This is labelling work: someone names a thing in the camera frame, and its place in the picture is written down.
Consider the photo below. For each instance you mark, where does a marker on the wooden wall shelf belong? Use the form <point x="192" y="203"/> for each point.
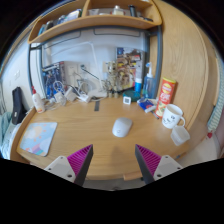
<point x="149" y="17"/>

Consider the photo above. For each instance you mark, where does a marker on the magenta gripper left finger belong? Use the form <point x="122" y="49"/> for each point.
<point x="73" y="168"/>

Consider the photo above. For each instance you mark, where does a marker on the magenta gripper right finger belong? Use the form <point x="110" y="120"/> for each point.
<point x="153" y="166"/>

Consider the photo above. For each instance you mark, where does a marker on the blue box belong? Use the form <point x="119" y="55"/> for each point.
<point x="53" y="77"/>

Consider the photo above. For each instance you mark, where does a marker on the pastel patterned mouse pad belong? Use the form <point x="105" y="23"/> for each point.
<point x="38" y="137"/>

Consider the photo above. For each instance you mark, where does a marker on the white mug with face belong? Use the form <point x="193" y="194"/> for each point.
<point x="172" y="115"/>

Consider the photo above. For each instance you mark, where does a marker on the white blue tube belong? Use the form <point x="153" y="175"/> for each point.
<point x="138" y="79"/>

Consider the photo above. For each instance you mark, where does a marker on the black bag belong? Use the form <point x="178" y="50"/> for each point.
<point x="19" y="111"/>

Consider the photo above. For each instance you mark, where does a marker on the blue snack packet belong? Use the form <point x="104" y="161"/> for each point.
<point x="146" y="104"/>

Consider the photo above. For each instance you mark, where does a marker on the white desk lamp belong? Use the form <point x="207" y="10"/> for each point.
<point x="80" y="64"/>

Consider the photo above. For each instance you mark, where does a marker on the blue spray bottle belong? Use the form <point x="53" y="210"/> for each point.
<point x="149" y="81"/>

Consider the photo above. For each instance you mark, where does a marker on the white computer mouse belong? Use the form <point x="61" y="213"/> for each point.
<point x="121" y="127"/>

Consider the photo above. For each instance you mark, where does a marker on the clear plastic cup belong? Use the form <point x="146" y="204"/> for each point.
<point x="179" y="135"/>

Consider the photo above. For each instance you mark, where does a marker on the colourful poster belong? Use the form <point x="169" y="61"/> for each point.
<point x="129" y="66"/>

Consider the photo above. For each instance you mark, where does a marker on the white power strip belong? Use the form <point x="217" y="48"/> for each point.
<point x="72" y="94"/>

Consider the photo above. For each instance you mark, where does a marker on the red chips can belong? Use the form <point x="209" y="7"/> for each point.
<point x="165" y="96"/>

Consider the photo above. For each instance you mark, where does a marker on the small white desk clock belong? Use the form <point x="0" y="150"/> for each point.
<point x="127" y="100"/>

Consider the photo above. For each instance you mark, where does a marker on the white bottle red cap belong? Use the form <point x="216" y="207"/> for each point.
<point x="38" y="103"/>

